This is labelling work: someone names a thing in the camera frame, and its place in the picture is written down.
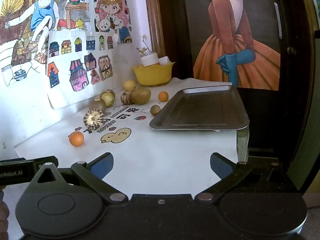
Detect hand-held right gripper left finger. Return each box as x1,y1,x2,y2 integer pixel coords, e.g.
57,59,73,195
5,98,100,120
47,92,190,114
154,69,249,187
26,152,129,203

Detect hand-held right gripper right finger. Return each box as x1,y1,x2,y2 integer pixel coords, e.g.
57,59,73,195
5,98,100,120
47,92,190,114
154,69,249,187
194,152,290,203

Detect large orange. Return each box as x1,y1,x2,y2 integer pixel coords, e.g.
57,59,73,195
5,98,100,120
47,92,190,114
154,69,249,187
69,131,85,147

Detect striped cream melon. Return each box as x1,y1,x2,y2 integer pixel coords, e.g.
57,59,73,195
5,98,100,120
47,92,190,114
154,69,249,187
83,109,105,131

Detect brown pear with sticker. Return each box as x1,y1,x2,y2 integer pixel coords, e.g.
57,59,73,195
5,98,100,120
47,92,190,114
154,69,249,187
89,97,107,113

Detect metal tray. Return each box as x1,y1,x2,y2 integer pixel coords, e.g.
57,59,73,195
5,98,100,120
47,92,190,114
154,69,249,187
149,85,250,132

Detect yellow-green round fruit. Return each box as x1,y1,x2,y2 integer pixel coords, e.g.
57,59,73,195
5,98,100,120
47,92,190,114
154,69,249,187
101,92,115,107

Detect striped garlic bulb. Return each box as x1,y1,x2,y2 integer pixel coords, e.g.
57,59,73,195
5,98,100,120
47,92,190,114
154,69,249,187
120,92,133,105

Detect brown potato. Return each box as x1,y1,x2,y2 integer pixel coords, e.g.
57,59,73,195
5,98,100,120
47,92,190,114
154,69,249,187
130,87,152,105

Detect person's left hand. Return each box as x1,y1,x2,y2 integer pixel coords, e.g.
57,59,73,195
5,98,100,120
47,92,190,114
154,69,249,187
0,189,10,230

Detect yellow lemon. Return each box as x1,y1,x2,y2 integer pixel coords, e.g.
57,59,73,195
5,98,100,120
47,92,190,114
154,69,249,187
123,80,137,92

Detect colourful houses drawing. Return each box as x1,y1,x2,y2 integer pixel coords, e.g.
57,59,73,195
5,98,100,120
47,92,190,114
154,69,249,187
45,31,119,109

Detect yellow plastic bowl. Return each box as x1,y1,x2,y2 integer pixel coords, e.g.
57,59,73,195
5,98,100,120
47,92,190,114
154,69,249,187
132,61,175,87

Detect orange jar with white lid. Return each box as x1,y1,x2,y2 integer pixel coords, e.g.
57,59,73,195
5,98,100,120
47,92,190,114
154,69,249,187
140,51,160,68

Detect yellow flower twig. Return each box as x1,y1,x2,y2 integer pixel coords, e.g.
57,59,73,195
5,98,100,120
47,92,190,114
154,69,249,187
136,34,151,55

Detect orange dress woman poster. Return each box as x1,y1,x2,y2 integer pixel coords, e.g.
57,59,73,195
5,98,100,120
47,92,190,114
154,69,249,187
181,0,282,91

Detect boy with fan drawing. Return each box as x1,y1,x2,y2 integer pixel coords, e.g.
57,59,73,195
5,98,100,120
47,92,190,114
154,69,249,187
0,0,93,87

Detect girl with teddy drawing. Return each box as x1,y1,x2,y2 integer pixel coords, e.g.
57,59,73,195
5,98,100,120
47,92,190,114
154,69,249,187
93,0,133,43

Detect dark wooden frame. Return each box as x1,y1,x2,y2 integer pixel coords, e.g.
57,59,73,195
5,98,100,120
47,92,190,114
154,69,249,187
272,0,320,193

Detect brown wooden post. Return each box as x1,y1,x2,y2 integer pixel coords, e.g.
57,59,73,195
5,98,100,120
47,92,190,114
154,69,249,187
143,0,166,58

